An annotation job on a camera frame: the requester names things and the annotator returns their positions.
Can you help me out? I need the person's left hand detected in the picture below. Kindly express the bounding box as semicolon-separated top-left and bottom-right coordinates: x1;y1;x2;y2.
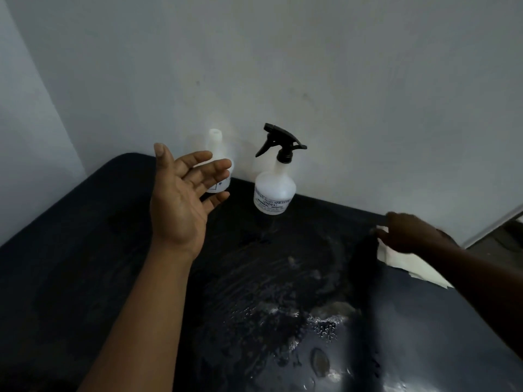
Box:
149;142;233;260

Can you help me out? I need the person's left forearm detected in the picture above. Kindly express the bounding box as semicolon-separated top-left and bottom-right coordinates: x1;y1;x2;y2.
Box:
77;238;201;392

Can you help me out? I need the white plastic spray bottle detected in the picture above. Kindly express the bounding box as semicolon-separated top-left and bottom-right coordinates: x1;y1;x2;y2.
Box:
253;157;297;217
194;128;235;195

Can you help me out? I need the person's right forearm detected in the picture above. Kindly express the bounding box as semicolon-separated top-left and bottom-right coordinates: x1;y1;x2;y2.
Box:
424;230;523;360

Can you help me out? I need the stained cream paper wipe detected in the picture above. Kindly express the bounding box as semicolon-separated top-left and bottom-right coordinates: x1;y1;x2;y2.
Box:
386;250;454;290

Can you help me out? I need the person's right hand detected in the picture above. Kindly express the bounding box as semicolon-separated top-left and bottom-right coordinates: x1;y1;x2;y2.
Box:
375;211;454;256

